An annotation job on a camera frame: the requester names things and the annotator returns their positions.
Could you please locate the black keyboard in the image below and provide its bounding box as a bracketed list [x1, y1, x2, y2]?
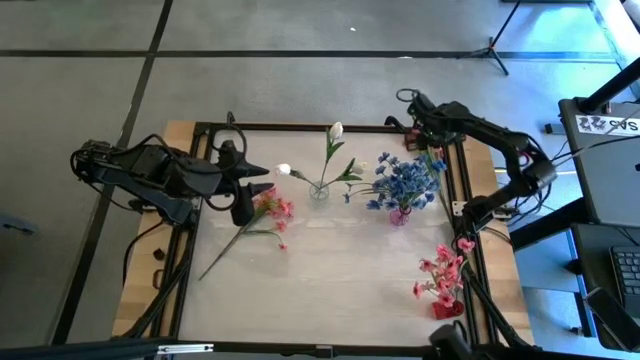
[608, 244, 640, 319]

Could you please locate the large blue flower bunch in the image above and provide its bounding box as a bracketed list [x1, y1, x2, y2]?
[342, 151, 442, 214]

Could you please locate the black tripod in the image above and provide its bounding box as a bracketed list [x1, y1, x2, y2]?
[457, 0, 522, 77]

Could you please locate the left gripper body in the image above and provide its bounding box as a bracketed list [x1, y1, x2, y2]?
[199, 140, 244, 201]

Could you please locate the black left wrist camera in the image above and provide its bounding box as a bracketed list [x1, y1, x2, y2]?
[230, 184, 257, 227]

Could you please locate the black side desk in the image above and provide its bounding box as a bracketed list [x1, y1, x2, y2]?
[508, 197, 640, 354]

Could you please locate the white artificial tulip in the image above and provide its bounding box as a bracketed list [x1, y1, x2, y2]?
[274, 162, 321, 194]
[322, 157, 372, 194]
[319, 121, 346, 194]

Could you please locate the black aluminium frame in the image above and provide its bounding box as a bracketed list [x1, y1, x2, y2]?
[112, 110, 536, 360]

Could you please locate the black pole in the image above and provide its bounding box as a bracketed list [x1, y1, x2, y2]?
[578, 56, 640, 114]

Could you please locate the red glass vase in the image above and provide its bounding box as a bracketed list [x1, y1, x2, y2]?
[431, 298, 465, 321]

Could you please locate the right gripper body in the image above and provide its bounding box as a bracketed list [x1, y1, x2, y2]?
[407, 92, 454, 150]

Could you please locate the black smartphone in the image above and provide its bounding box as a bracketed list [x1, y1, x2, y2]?
[583, 286, 637, 352]

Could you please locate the grey laptop with sticker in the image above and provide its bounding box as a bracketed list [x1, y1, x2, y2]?
[557, 97, 640, 229]

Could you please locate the small blue flower bunch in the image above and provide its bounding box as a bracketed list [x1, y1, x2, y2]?
[417, 152, 454, 221]

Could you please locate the small grey object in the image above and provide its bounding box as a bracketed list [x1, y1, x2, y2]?
[0, 213, 39, 236]

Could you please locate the clear glass vase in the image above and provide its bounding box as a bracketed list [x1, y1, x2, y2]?
[308, 180, 331, 204]

